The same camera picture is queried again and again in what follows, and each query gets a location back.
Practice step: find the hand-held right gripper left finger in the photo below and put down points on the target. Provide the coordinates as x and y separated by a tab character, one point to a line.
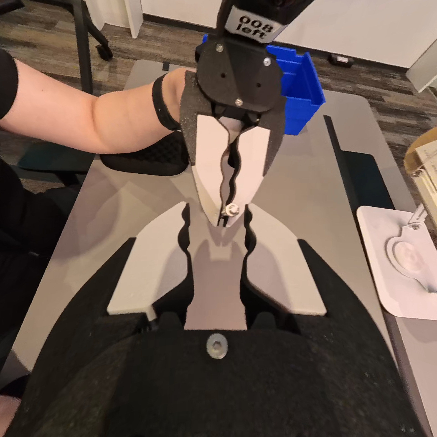
150	269

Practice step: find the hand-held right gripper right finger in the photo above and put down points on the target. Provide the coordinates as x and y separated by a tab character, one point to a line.
286	273

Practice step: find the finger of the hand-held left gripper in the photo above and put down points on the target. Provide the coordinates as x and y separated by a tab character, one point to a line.
252	160
208	160

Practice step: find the steel hex nut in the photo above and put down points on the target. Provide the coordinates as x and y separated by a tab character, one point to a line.
233	208

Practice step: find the steel bolt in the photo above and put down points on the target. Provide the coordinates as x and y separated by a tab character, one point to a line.
226	212

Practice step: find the blue plastic bin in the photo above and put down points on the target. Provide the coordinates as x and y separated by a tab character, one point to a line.
300	102

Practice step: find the person's left forearm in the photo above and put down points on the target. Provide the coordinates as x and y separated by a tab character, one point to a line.
85	119

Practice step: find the person's right forearm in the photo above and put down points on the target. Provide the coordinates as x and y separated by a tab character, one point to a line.
8	411

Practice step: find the black mesh elbow pad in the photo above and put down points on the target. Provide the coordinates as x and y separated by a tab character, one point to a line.
150	158

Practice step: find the person's left hand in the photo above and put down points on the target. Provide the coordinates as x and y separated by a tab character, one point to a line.
173	92

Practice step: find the black wrist watch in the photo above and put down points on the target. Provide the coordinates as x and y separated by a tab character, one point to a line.
162	105

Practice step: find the black floor device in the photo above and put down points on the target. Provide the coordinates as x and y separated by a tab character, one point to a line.
340	60

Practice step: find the person's black shirt torso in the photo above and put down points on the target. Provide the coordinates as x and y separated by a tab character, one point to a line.
27	239

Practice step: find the teal office chair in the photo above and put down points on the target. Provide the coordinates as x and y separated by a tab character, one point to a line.
51	157

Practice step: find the black monitor stand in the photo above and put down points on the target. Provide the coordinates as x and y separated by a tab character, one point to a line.
83	41

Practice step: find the printed instruction sheet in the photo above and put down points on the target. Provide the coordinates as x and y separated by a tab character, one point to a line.
428	167

